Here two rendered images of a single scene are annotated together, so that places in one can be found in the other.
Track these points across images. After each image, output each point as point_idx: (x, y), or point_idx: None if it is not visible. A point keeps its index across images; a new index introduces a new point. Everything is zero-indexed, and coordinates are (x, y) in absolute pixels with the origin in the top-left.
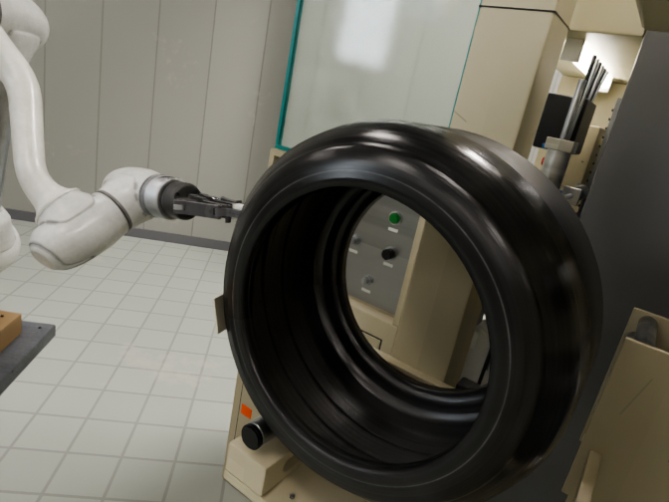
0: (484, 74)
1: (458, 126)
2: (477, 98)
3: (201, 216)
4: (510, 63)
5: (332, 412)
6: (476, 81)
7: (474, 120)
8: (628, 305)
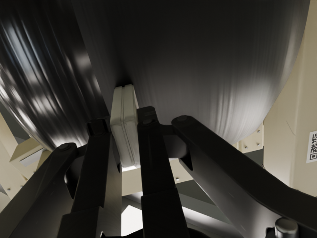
0: (281, 152)
1: (290, 119)
2: (282, 137)
3: (21, 188)
4: (272, 149)
5: None
6: (284, 150)
7: (282, 119)
8: None
